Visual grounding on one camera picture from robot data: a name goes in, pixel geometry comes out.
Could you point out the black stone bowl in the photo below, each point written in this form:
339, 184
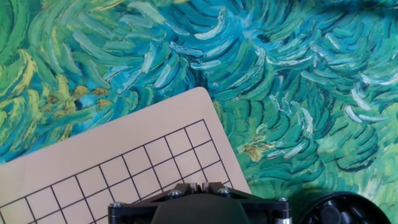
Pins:
303, 214

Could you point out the painted landscape tablecloth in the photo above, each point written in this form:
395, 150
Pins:
280, 62

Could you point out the tan go board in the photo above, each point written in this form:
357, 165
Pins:
93, 155

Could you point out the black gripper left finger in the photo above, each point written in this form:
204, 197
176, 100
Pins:
186, 190

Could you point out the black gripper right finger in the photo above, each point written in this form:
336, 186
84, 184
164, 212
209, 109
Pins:
217, 189

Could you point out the black go stones pile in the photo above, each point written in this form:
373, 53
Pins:
329, 214

